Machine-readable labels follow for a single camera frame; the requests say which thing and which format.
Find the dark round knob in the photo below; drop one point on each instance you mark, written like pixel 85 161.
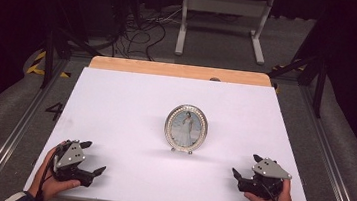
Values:
pixel 215 79

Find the yellow black floor tape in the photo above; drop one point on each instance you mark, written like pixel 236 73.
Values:
pixel 38 62

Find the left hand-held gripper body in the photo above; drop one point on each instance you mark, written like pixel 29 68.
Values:
pixel 71 159

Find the person's left hand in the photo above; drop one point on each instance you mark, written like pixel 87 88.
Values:
pixel 45 185

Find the wooden table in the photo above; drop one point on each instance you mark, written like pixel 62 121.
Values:
pixel 169 69

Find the white metal stand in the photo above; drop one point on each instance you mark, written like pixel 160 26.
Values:
pixel 225 5

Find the aluminium floor rail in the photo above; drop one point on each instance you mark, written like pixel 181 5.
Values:
pixel 15 130
pixel 331 157

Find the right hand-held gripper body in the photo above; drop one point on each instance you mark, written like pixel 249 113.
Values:
pixel 267 177

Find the white board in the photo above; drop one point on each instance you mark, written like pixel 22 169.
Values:
pixel 115 107

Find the black metal stand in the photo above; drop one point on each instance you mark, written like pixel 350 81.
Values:
pixel 49 56
pixel 319 85

